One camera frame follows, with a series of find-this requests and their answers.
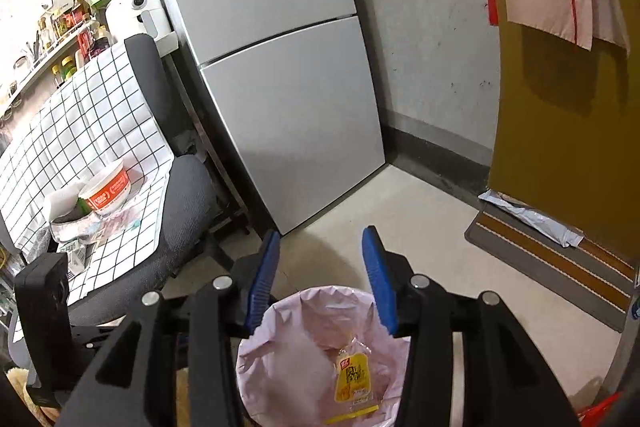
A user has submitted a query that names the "brown striped door mat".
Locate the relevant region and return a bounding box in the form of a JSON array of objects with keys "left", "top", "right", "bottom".
[{"left": 465, "top": 202, "right": 636, "bottom": 332}]

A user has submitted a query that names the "orange white paper bowl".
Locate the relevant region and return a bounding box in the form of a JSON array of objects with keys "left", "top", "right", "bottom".
[{"left": 78, "top": 159, "right": 131, "bottom": 216}]

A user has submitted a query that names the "white grid-pattern cloth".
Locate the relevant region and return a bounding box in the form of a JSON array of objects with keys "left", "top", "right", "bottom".
[{"left": 1, "top": 42, "right": 175, "bottom": 303}]

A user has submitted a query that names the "white refrigerator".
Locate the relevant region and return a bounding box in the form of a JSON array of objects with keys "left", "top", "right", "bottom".
[{"left": 163, "top": 0, "right": 384, "bottom": 233}]

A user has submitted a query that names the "yellow snack packet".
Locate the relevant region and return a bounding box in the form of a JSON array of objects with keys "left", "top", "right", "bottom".
[{"left": 324, "top": 337, "right": 380, "bottom": 425}]

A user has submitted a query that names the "wall spice shelf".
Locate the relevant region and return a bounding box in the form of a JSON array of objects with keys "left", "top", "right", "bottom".
[{"left": 1, "top": 20, "right": 93, "bottom": 114}]

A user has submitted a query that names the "brown wooden door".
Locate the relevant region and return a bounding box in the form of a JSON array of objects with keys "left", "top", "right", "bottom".
[{"left": 489, "top": 0, "right": 639, "bottom": 259}]

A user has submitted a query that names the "pink-lined trash bin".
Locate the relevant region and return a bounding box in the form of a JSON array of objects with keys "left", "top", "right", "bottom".
[{"left": 235, "top": 286, "right": 410, "bottom": 426}]

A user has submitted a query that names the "white paper tissue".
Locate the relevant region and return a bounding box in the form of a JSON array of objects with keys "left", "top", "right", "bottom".
[{"left": 43, "top": 181, "right": 91, "bottom": 223}]

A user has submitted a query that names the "green label sauce bottle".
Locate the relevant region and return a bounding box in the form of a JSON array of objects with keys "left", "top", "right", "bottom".
[{"left": 61, "top": 55, "right": 77, "bottom": 80}]

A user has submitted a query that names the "red label oil bottle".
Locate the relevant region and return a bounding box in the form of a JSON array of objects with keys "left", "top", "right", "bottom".
[{"left": 77, "top": 25, "right": 112, "bottom": 63}]

